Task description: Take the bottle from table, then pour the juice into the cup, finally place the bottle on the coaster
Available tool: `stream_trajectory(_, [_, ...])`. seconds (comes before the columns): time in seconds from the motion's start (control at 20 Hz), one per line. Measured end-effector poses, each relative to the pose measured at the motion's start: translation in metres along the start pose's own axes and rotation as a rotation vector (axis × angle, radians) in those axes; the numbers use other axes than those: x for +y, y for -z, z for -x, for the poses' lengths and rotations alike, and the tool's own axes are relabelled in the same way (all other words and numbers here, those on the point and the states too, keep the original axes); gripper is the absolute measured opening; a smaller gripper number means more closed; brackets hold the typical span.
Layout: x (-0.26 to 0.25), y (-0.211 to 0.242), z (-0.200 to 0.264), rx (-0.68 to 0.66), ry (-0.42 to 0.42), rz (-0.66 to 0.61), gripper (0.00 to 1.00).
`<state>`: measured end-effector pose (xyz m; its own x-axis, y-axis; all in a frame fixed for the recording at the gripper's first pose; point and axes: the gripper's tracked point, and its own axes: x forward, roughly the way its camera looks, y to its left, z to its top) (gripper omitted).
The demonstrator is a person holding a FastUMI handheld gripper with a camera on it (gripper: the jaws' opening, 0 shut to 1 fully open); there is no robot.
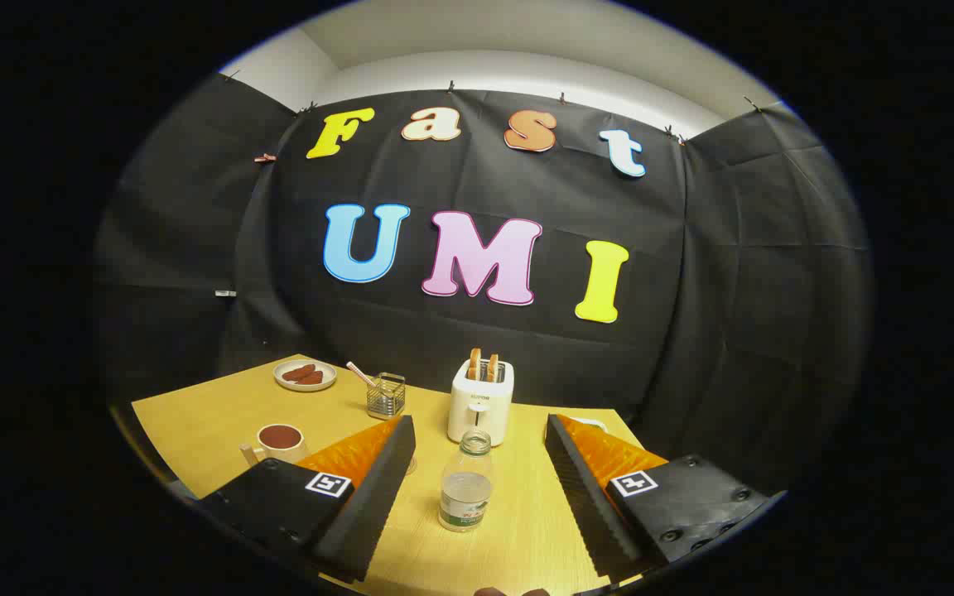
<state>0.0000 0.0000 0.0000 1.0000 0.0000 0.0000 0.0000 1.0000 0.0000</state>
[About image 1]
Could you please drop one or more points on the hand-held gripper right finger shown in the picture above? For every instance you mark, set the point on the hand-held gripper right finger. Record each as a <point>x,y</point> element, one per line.
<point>585,505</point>

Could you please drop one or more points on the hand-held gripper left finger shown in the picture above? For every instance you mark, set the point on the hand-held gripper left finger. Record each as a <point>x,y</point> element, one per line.
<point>378,497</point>

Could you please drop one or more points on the clear plastic juice bottle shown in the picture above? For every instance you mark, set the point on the clear plastic juice bottle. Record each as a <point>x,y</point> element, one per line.
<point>466,497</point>

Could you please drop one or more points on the white divided seed dish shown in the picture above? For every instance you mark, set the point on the white divided seed dish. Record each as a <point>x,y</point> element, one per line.
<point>593,424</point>

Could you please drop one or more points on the white toaster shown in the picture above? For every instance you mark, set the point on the white toaster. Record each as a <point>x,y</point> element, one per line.
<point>481,410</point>

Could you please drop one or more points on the brown sausage piece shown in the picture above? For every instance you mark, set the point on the brown sausage piece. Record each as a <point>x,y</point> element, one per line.
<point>312,378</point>
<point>299,372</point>

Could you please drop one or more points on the white round plate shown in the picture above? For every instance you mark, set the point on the white round plate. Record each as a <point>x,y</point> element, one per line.
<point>286,382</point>

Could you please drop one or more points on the toast slice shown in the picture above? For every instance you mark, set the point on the toast slice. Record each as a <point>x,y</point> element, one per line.
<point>474,364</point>
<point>493,368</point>

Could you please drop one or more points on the wooden table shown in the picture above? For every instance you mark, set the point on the wooden table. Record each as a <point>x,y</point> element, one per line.
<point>220,414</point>

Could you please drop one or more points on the black backdrop cloth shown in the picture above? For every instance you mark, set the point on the black backdrop cloth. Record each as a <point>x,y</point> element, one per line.
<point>692,331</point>

